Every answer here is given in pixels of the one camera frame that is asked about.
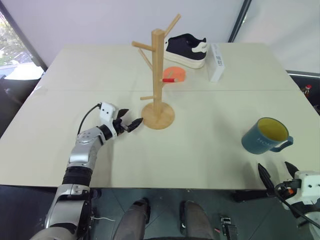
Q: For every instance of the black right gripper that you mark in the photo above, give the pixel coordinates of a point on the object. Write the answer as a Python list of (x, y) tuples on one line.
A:
[(287, 187)]

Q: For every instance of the blue mug yellow inside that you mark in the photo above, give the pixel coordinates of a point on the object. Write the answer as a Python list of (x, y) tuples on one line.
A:
[(257, 142)]

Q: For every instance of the dark window frame post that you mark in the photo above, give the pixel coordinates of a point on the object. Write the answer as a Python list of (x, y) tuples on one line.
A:
[(238, 21), (25, 40)]

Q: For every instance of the white rectangular box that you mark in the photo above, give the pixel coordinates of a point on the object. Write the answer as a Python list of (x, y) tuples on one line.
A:
[(217, 65)]

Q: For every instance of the red tape marker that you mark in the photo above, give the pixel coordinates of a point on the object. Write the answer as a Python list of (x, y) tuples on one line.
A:
[(168, 80)]

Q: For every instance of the red capped bottle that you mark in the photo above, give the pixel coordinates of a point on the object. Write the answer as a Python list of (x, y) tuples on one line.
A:
[(308, 90)]

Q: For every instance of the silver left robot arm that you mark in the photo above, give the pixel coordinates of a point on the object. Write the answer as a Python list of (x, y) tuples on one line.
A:
[(80, 155)]

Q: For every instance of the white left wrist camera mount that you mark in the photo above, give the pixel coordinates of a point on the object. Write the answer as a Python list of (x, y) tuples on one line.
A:
[(108, 111)]

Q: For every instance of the grey rounded robot leg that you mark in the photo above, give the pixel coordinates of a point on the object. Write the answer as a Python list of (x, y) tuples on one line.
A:
[(197, 220), (132, 222)]

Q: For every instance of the orange round disc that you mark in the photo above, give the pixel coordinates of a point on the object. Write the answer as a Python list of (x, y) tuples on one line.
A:
[(177, 72)]

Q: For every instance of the wooden mug tree stand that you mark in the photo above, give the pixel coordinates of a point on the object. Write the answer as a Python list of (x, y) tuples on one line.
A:
[(156, 75)]

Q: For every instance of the black and white sneaker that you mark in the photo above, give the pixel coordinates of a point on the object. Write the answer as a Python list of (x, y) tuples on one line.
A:
[(183, 51)]

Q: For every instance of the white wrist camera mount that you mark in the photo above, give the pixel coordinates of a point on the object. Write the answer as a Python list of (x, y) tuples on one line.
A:
[(108, 111), (310, 185)]

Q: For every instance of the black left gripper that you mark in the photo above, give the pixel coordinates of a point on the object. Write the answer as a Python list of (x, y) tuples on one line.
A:
[(121, 127)]

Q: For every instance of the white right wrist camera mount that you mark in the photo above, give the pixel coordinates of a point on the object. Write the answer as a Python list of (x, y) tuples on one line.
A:
[(310, 185)]

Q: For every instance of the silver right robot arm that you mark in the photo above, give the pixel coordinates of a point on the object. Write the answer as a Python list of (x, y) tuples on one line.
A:
[(312, 212)]

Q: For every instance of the black device on floor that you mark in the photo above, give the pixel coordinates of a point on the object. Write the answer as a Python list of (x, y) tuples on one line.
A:
[(228, 228)]

